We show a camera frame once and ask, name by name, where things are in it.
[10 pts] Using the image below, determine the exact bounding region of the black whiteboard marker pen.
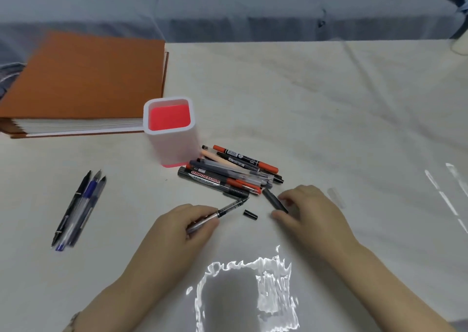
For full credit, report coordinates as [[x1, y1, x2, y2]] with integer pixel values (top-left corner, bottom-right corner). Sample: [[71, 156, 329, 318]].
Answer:
[[178, 166, 249, 199]]

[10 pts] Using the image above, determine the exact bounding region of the person's right hand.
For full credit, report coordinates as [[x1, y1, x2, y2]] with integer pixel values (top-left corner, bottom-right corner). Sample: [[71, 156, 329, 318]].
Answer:
[[270, 184, 363, 263]]

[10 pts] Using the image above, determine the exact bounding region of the pale bead bracelet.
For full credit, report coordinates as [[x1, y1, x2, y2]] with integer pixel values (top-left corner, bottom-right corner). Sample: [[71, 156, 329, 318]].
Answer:
[[67, 312, 83, 332]]

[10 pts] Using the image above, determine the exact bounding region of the blue grey sofa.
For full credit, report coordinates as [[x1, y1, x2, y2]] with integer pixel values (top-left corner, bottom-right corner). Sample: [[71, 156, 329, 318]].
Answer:
[[0, 0, 468, 98]]

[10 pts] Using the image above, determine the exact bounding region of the person's right forearm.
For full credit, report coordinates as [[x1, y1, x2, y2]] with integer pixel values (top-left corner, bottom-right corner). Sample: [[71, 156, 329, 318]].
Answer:
[[327, 242, 458, 332]]

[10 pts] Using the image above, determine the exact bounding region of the smoky translucent gel pen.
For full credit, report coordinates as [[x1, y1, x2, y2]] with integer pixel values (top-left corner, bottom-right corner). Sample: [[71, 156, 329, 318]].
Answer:
[[67, 176, 107, 248]]

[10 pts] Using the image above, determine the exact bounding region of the white table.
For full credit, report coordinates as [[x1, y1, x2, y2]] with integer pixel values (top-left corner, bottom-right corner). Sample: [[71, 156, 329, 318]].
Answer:
[[0, 39, 468, 332]]

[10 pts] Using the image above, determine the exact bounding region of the person's left hand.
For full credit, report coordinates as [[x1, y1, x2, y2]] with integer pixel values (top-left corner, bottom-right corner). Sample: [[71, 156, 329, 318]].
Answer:
[[77, 203, 221, 332]]

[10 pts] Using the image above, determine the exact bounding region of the frosted clear pen cap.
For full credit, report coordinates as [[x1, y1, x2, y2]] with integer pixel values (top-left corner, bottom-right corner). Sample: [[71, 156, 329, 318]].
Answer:
[[326, 187, 347, 211]]

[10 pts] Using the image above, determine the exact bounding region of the silver grey barrel pen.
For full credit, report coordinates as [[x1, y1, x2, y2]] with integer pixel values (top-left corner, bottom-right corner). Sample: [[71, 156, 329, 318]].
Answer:
[[186, 197, 250, 234]]

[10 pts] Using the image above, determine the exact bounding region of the blue grip clear pen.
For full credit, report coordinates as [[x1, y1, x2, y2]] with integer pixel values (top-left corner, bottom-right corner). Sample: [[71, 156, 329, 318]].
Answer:
[[55, 170, 102, 253]]

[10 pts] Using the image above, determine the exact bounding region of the red white pen holder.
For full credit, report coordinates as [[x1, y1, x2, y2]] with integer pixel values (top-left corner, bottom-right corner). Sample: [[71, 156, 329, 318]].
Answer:
[[142, 96, 200, 168]]

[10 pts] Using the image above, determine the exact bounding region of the dark barrel gel pen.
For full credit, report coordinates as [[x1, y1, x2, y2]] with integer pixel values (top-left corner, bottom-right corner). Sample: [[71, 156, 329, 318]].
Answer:
[[188, 159, 275, 188]]

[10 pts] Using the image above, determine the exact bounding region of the long dark grey pen cap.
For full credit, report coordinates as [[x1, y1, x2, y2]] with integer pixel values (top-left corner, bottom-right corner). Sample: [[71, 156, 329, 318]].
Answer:
[[262, 188, 290, 215]]

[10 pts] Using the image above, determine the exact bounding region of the orange cover binder album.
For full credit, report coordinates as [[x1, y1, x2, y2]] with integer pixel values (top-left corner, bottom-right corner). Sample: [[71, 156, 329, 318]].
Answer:
[[0, 31, 170, 139]]

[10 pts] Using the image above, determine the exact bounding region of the red black marker pen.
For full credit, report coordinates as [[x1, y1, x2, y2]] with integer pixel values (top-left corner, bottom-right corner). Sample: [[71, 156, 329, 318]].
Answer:
[[213, 145, 279, 174]]

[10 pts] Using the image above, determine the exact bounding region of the peach barrel pen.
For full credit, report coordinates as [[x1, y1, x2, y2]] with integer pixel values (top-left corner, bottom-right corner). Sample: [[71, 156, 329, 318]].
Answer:
[[200, 149, 256, 175]]

